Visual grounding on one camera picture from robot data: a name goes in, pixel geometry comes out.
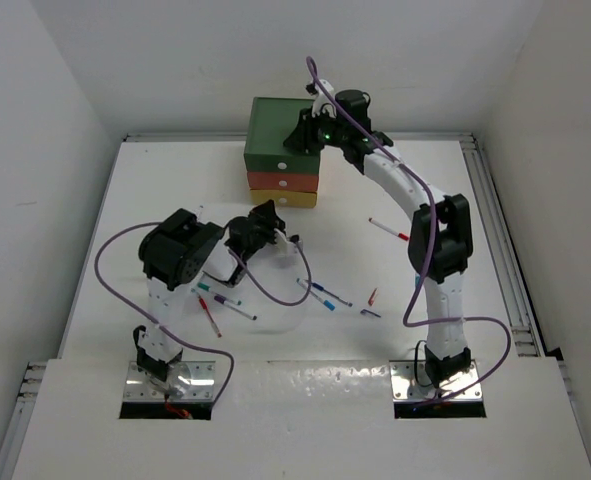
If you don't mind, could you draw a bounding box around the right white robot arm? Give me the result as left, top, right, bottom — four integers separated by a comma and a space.
284, 84, 473, 387

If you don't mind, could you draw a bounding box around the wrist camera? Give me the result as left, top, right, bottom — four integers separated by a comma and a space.
305, 79, 336, 119
275, 229, 300, 257

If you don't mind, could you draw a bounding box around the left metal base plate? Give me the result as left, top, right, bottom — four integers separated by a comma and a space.
122, 361, 216, 403

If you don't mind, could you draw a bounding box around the dark blue pen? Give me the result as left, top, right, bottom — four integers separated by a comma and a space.
308, 282, 354, 307

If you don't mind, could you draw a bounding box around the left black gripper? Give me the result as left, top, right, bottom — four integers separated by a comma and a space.
241, 197, 285, 260

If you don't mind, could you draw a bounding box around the small red clip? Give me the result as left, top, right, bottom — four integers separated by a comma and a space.
368, 288, 378, 306

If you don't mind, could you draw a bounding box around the purple capped marker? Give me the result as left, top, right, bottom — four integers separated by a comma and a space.
214, 294, 257, 321

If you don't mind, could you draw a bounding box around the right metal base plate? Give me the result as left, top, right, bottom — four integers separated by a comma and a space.
389, 360, 483, 403

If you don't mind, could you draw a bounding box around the green top drawer unit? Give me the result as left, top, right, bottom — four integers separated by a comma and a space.
244, 97, 320, 176

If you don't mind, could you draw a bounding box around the red gel pen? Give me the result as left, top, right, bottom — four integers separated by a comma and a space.
196, 293, 222, 338

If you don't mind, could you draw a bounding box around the light blue capped pen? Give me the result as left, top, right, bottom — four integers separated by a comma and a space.
297, 278, 335, 311

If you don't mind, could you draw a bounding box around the red capped white marker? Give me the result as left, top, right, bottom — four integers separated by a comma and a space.
368, 217, 410, 241

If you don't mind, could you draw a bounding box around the metal base plate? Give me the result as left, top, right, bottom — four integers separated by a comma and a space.
389, 360, 483, 403
122, 361, 216, 403

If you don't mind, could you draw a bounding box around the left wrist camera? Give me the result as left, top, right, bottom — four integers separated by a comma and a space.
275, 229, 300, 257

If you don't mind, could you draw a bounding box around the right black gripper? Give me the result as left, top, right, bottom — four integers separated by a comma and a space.
285, 105, 348, 155

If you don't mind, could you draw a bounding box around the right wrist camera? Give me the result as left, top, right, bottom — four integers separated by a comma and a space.
305, 79, 336, 119

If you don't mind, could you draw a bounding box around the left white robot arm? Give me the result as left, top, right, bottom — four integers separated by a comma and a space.
134, 200, 286, 382

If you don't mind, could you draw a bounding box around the orange middle drawer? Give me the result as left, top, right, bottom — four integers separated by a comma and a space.
247, 172, 319, 192

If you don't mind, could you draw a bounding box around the teal capped marker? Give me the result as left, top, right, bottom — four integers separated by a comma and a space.
196, 282, 242, 306

